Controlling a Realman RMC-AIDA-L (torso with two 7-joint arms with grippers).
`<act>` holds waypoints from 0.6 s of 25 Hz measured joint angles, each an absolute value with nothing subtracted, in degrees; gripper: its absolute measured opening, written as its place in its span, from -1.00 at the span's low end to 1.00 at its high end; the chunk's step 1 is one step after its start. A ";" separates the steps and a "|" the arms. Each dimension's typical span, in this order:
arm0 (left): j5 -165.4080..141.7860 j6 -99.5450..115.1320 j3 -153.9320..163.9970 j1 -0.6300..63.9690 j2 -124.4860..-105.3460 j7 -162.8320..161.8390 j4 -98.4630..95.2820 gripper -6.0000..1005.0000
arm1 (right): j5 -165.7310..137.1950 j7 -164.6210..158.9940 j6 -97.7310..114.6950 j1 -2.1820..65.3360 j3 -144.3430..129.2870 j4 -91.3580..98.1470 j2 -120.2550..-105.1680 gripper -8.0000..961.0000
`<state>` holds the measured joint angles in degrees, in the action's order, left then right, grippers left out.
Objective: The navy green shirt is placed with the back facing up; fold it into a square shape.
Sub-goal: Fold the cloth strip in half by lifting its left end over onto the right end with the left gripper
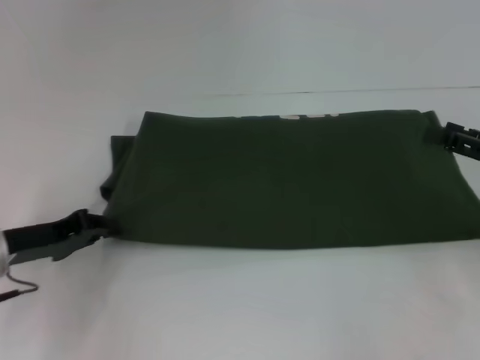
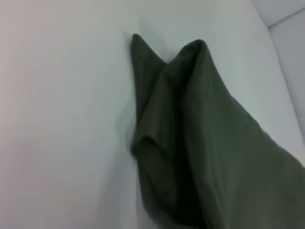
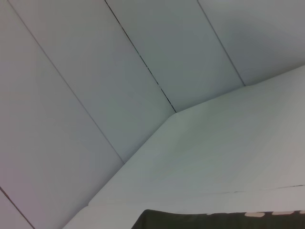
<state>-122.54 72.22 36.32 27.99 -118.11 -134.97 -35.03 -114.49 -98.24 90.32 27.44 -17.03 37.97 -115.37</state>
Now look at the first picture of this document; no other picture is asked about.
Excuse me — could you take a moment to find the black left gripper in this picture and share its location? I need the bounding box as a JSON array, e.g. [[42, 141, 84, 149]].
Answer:
[[4, 208, 123, 263]]

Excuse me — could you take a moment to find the left arm cable with plugs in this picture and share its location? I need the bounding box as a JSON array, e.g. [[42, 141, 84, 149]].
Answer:
[[0, 272, 40, 303]]

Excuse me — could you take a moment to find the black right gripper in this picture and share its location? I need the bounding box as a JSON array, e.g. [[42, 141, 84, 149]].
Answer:
[[423, 121, 480, 162]]

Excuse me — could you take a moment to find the dark green shirt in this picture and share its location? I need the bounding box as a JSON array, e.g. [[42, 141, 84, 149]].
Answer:
[[99, 108, 480, 251]]

